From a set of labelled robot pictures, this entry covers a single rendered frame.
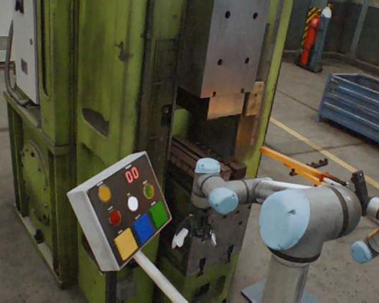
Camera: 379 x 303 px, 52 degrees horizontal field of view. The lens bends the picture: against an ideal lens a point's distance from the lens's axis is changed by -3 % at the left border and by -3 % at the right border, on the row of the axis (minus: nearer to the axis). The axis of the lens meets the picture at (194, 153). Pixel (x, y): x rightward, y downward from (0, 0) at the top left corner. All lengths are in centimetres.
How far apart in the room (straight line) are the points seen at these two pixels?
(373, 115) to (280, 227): 470
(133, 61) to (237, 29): 42
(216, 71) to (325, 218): 90
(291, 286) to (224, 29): 98
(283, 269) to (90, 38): 131
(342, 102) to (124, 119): 441
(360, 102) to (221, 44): 413
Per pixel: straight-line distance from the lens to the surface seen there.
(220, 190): 114
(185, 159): 188
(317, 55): 900
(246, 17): 160
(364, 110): 550
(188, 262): 193
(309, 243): 82
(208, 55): 151
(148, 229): 139
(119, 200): 130
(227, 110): 167
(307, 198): 81
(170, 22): 155
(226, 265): 218
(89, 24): 180
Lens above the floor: 185
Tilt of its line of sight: 26 degrees down
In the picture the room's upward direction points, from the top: 8 degrees clockwise
